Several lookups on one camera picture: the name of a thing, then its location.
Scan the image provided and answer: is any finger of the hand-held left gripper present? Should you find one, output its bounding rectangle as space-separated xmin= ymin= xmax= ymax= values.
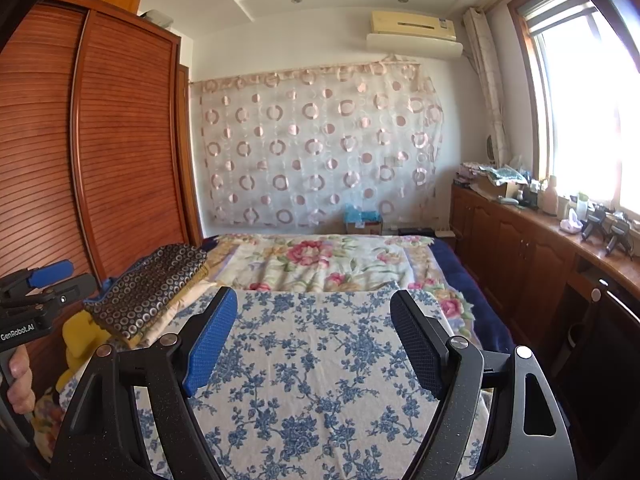
xmin=27 ymin=259 xmax=76 ymax=289
xmin=42 ymin=273 xmax=99 ymax=305

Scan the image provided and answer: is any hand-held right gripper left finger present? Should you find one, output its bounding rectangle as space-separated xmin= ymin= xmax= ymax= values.
xmin=50 ymin=286 xmax=240 ymax=480

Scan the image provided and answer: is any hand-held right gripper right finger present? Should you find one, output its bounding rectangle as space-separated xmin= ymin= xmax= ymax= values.
xmin=389 ymin=289 xmax=573 ymax=480

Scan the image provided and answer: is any navy circle-print pajama garment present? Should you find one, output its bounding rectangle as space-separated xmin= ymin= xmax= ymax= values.
xmin=84 ymin=244 xmax=209 ymax=341

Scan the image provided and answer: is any person's left hand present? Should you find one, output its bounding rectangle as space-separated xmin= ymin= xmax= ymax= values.
xmin=0 ymin=346 xmax=37 ymax=417

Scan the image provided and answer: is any yellow plush toy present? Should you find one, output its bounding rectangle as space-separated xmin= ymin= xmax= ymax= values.
xmin=55 ymin=310 xmax=114 ymax=392

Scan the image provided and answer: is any navy blue blanket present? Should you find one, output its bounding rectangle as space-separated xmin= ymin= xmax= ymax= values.
xmin=430 ymin=237 xmax=516 ymax=356

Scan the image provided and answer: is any blue floral bed sheet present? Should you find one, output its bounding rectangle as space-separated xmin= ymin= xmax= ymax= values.
xmin=134 ymin=280 xmax=492 ymax=480

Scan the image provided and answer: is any pink floral quilt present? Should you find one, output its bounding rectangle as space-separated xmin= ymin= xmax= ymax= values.
xmin=35 ymin=232 xmax=477 ymax=461

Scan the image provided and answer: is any long wooden cabinet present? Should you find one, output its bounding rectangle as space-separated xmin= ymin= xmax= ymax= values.
xmin=449 ymin=180 xmax=640 ymax=361

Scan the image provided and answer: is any cardboard box with blue contents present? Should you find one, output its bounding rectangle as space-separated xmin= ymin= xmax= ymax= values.
xmin=342 ymin=206 xmax=385 ymax=235

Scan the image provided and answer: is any wooden louvered wardrobe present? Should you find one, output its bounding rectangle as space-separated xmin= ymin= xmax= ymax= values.
xmin=0 ymin=0 xmax=204 ymax=411

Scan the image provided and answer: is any pile of papers and clutter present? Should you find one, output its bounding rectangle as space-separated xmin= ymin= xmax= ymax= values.
xmin=455 ymin=160 xmax=532 ymax=202

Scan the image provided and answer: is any white tall bottle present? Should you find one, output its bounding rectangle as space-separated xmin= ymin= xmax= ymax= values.
xmin=542 ymin=175 xmax=560 ymax=217

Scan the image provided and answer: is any black handheld device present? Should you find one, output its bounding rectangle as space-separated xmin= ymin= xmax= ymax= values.
xmin=604 ymin=212 xmax=632 ymax=256
xmin=581 ymin=204 xmax=609 ymax=241

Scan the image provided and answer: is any sheer circle-pattern curtain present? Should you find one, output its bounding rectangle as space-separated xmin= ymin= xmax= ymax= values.
xmin=190 ymin=62 xmax=447 ymax=227

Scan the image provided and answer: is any beige tied window curtain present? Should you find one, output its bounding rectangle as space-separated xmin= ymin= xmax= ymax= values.
xmin=462 ymin=7 xmax=512 ymax=167

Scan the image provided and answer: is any white flat box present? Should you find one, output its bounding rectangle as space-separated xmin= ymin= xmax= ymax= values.
xmin=141 ymin=10 xmax=174 ymax=29

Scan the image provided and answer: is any wood-framed window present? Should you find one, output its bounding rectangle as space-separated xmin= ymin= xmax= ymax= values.
xmin=507 ymin=0 xmax=640 ymax=261

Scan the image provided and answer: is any cream wall air conditioner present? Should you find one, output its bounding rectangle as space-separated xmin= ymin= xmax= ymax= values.
xmin=365 ymin=9 xmax=464 ymax=57

